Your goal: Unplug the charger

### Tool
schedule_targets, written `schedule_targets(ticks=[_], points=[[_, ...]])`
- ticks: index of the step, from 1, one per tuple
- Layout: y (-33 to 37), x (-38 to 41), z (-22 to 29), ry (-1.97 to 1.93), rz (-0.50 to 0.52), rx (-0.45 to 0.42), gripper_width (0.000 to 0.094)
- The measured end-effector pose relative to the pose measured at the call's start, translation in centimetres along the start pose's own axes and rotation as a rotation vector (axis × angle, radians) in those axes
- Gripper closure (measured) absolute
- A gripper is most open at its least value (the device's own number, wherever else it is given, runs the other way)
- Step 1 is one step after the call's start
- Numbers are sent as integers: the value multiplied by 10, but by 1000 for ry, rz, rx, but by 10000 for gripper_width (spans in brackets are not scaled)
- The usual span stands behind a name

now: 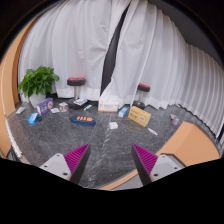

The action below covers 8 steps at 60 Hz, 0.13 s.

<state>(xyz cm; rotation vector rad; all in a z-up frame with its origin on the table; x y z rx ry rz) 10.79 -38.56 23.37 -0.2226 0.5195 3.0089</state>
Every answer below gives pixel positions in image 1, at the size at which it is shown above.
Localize small blue box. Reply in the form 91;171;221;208
27;112;40;125

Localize small white tube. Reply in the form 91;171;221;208
146;127;159;137

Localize white carton orange stripe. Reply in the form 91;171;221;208
97;100;120;113

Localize purple carton box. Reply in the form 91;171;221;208
36;97;55;117

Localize black stool red top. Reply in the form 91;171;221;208
66;76;88;110
132;82;151;110

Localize blue and white upright box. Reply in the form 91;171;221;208
117;106;130;119

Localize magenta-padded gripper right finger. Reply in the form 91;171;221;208
131;143;183;187

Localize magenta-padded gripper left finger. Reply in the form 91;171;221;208
39;143;92;185

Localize blue power strip orange sockets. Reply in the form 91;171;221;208
70;115;97;127

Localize yellow carton box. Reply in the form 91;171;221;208
127;105;152;128

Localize white curtain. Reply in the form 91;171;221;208
99;0;224;141
18;0;129;101

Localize white and blue flat box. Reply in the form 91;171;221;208
72;98;89;107

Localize green potted plant white pot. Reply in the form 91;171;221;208
17;65;61;109

